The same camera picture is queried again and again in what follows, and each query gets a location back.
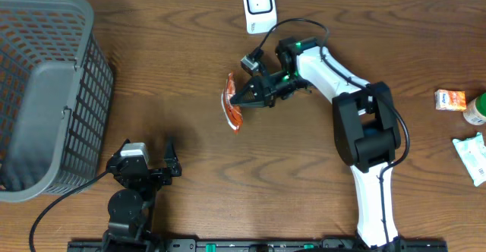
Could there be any white barcode scanner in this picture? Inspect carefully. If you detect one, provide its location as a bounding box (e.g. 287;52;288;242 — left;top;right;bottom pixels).
243;0;277;34

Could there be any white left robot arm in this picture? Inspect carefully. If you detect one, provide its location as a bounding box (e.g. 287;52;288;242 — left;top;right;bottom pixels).
101;140;182;251

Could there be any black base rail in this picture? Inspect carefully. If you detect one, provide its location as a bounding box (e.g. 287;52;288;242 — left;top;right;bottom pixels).
67;238;448;252

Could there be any grey plastic basket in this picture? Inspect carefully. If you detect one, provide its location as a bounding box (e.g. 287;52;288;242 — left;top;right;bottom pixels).
1;0;115;203

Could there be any light green wet wipes pack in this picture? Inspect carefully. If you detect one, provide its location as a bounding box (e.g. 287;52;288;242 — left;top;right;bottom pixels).
453;132;485;187

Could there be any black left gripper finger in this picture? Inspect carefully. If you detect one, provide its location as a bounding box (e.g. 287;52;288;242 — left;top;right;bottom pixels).
164;139;181;171
106;139;130;171

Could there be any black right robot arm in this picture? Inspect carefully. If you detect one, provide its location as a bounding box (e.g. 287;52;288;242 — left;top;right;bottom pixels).
221;38;401;250

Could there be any green lid jar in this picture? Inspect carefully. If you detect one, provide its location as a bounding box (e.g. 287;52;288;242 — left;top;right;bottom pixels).
462;93;486;125

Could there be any orange chocolate bar wrapper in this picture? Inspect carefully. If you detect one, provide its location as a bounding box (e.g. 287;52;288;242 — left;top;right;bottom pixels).
221;72;243;134

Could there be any orange snack packet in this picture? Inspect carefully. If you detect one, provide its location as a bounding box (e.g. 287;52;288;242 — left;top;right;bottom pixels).
434;89;467;112

